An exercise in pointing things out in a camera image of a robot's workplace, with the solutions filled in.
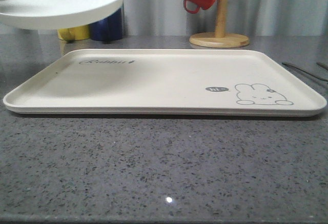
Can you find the wooden mug tree stand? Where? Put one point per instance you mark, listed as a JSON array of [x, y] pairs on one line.
[[219, 38]]

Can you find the dark blue mug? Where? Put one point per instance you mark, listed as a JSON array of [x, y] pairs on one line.
[[108, 29]]

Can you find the yellow mug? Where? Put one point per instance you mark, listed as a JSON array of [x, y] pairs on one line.
[[75, 33]]

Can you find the white round plate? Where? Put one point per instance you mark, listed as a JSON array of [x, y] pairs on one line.
[[55, 14]]

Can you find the silver fork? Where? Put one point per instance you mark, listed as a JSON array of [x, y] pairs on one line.
[[304, 71]]

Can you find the grey curtain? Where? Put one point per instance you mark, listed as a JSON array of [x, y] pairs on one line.
[[248, 17]]

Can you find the cream rabbit serving tray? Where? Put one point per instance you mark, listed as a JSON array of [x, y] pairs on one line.
[[165, 81]]

